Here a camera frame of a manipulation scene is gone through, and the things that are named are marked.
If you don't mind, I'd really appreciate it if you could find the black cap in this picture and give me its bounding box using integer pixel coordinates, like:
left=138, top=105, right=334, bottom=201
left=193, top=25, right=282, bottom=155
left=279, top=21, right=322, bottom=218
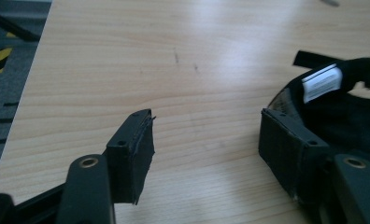
left=267, top=49, right=370, bottom=175

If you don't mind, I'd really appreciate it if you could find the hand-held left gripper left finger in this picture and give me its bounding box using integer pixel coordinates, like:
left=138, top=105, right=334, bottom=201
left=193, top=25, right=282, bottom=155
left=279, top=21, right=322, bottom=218
left=55, top=108, right=156, bottom=224

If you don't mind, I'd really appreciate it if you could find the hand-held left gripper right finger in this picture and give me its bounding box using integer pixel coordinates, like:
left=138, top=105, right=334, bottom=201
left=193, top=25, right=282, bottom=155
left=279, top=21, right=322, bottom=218
left=258, top=107, right=370, bottom=224

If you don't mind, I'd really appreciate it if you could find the black cable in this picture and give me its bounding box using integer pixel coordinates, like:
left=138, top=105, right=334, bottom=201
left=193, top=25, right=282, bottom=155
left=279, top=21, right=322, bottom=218
left=0, top=3, right=41, bottom=43

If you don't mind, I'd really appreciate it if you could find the yellow black hazard tape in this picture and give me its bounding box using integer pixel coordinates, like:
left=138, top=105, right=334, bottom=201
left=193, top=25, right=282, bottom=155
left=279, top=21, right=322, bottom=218
left=0, top=47, right=14, bottom=75

